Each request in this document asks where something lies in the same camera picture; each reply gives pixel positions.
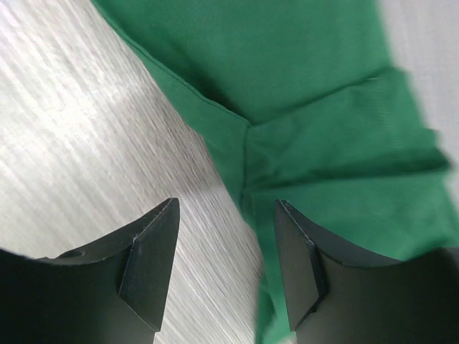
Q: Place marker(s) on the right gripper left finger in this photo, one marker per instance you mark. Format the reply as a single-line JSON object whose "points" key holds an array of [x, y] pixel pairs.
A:
{"points": [[112, 290]]}

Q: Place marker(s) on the green t shirt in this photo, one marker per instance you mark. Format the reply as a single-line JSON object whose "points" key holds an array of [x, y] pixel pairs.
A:
{"points": [[299, 101]]}

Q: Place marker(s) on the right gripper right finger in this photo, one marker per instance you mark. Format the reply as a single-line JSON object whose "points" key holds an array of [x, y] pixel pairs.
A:
{"points": [[338, 292]]}

